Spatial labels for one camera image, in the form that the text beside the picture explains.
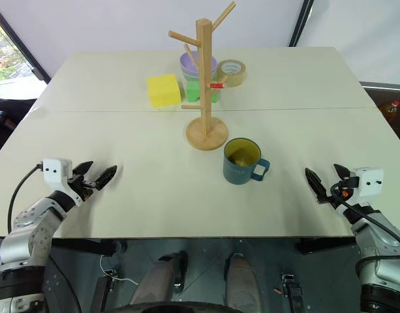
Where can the green block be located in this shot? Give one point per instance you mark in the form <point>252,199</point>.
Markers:
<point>193,93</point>

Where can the dark rounded grey shape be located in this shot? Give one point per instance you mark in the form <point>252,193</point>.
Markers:
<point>157,280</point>
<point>242,280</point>

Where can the pale green bowl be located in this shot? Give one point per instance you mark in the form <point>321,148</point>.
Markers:
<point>188,77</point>

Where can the wooden mug tree stand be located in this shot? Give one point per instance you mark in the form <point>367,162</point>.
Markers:
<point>204,98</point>

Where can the dark window frame bar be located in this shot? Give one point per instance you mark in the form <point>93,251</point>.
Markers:
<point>23,49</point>
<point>301,23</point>

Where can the brown packing tape roll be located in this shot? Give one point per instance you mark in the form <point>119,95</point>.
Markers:
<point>234,76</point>

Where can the dark side shelf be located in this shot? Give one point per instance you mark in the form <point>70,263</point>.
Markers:
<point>392,94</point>

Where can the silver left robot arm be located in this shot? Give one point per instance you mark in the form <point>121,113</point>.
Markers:
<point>33,234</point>

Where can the red marker pen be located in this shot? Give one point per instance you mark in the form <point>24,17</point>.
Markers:
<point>217,85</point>

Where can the purple bowl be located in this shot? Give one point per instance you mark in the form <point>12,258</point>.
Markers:
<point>186,63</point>

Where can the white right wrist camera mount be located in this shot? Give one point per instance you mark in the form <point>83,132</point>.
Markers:
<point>369,181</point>

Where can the black table bracket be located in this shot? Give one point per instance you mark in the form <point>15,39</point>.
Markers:
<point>327,246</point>
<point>88,247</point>

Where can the black stand strut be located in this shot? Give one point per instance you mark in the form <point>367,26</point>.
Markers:
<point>292,293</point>
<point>101,293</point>

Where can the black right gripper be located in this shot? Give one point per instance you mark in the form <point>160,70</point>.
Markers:
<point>344,192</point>

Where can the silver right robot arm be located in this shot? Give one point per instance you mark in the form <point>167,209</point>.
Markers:
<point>390,274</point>

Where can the blue mug, yellow inside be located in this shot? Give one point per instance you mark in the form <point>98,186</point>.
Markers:
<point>239,171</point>

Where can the amber bottle, red cap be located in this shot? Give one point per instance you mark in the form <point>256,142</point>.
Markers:
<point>389,112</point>

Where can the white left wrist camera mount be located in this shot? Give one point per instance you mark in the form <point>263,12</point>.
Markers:
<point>56,169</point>

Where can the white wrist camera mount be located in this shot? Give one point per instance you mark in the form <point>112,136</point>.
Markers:
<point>369,181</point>
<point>56,169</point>

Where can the yellow foam block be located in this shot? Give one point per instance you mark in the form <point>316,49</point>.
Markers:
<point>163,91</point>

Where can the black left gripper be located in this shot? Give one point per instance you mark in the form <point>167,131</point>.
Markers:
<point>83,186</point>

